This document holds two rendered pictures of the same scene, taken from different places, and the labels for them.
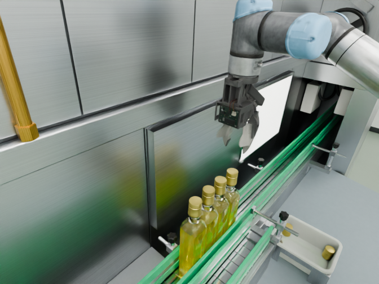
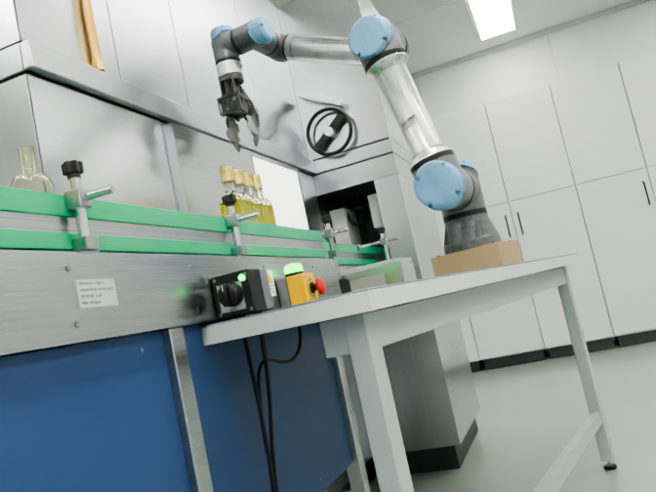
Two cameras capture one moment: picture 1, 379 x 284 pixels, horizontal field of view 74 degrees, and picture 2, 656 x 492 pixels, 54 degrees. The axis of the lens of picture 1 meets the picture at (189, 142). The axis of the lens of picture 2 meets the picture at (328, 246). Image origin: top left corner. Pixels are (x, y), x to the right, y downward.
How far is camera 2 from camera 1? 1.50 m
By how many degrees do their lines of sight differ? 41
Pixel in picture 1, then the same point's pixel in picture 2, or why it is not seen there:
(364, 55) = (301, 39)
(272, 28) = (237, 31)
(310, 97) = (341, 225)
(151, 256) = not seen: hidden behind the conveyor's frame
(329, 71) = (341, 175)
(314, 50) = (266, 31)
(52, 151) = (111, 86)
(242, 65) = (227, 64)
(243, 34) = (221, 44)
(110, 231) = not seen: hidden behind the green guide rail
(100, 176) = (136, 142)
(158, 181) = (184, 178)
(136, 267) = not seen: hidden behind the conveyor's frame
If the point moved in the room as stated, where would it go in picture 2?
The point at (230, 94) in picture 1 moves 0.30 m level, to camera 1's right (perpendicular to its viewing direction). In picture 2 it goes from (226, 86) to (323, 79)
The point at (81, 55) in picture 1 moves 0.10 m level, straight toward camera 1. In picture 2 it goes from (118, 44) to (136, 25)
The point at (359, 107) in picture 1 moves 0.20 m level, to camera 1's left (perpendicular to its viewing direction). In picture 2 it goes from (389, 197) to (347, 204)
